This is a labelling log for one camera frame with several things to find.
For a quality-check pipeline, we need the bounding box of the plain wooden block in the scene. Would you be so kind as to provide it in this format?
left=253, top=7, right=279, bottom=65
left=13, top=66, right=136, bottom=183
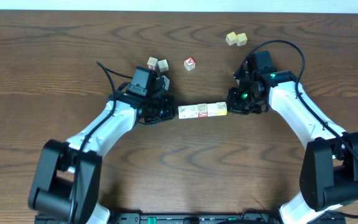
left=178, top=106, right=190, bottom=119

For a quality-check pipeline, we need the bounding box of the wooden block blue X top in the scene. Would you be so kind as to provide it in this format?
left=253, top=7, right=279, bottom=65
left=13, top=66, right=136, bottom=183
left=216, top=102, right=227, bottom=116

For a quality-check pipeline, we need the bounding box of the wooden block number 8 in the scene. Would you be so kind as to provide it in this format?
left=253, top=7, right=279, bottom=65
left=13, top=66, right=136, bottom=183
left=207, top=103, right=218, bottom=117

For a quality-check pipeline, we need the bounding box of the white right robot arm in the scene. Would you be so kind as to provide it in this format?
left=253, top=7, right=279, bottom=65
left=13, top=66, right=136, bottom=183
left=227, top=69, right=358, bottom=223

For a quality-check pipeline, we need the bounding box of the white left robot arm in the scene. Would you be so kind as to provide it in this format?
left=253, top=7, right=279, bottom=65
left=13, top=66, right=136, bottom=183
left=28, top=91, right=177, bottom=223

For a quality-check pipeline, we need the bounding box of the wooden block blue letter side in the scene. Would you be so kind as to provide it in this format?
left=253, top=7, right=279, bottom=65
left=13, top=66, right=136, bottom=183
left=158, top=59, right=169, bottom=72

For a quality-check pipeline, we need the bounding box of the wooden block red number 3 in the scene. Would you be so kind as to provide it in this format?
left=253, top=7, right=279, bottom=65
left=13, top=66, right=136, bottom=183
left=147, top=57, right=158, bottom=70

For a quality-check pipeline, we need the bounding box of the yellow wooden block right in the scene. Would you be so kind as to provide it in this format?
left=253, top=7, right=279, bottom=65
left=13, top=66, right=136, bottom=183
left=236, top=32, right=248, bottom=46

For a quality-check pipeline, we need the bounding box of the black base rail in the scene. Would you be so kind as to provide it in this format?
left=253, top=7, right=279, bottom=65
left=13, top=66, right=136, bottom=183
left=34, top=212, right=346, bottom=224

